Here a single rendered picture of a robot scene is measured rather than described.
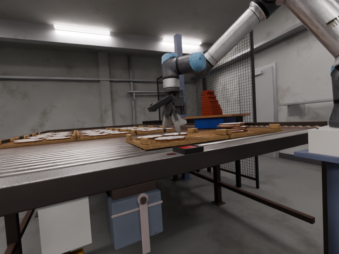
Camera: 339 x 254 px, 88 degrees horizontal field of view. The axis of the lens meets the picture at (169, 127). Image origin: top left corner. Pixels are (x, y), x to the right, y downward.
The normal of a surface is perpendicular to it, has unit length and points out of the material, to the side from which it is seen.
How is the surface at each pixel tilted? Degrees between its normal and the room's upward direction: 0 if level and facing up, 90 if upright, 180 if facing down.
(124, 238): 90
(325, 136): 90
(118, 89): 90
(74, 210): 90
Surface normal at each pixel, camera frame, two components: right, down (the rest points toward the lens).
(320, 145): -0.93, 0.07
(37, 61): 0.36, 0.02
